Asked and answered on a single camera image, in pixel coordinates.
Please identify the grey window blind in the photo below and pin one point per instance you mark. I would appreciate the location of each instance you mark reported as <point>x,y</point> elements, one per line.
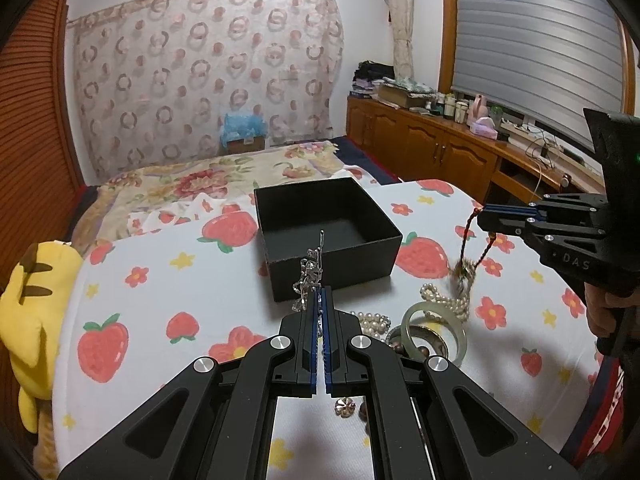
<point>547,59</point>

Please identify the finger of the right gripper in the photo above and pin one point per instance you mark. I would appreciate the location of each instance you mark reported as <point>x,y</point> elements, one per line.
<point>509,210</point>
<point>505,224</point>

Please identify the pink tissue box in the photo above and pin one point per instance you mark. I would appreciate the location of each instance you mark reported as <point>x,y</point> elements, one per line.
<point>485,128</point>

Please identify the white power strip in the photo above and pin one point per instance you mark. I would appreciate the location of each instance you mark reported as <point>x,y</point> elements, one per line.
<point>533,133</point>

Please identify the floral quilt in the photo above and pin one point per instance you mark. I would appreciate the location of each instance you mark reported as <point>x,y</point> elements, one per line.
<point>119,207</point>

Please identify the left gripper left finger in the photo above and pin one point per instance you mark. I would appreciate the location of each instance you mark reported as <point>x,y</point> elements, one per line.
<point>297,374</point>

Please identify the circle pattern curtain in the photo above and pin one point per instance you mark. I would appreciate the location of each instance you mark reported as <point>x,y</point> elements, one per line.
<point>153,79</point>

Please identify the black open jewelry box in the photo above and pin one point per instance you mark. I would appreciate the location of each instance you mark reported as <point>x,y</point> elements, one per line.
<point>359,242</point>

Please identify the pale green jade bangle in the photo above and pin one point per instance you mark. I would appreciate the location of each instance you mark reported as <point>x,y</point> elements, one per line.
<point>414,325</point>

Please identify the right hand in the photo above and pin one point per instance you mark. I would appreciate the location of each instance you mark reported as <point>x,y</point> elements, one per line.
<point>600,307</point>

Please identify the wooden cabinet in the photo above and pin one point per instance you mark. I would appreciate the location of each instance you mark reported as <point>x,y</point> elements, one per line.
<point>411,147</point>

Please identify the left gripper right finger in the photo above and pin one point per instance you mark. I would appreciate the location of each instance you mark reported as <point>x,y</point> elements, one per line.
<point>342,374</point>

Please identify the folded clothes pile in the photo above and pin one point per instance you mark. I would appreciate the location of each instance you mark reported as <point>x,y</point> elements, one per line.
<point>376,81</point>

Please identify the strawberry print bed sheet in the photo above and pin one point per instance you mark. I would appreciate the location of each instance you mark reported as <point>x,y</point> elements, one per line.
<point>170,343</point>

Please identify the yellow plush toy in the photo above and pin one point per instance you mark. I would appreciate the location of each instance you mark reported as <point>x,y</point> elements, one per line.
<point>33,307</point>

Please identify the wooden wardrobe door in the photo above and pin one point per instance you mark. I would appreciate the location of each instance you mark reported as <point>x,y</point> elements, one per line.
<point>41,181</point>

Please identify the white lace curtain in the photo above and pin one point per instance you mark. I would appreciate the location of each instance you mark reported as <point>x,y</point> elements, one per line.
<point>401,20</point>

